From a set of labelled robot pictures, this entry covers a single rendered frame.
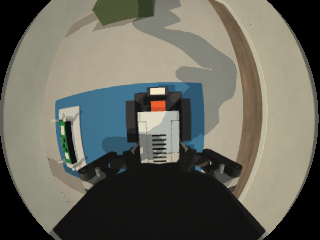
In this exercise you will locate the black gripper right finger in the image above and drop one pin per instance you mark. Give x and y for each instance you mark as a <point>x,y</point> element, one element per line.
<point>225,170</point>

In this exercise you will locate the blue flat mat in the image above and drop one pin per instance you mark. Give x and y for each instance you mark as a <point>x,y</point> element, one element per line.
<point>93,123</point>

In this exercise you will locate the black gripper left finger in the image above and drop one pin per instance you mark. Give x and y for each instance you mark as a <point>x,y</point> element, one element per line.
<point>98,169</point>

